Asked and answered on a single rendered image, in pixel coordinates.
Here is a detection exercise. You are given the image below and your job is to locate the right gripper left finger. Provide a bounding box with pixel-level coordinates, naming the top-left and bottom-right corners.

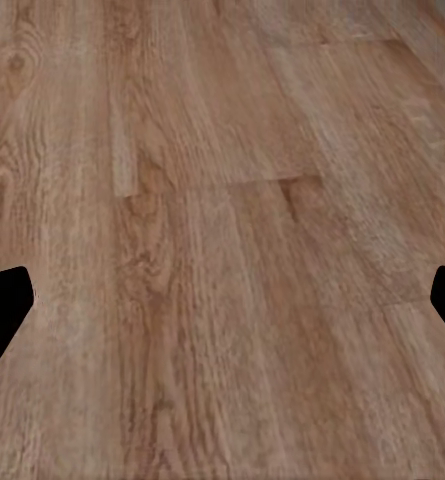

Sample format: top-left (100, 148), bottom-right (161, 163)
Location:
top-left (0, 266), bottom-right (34, 358)

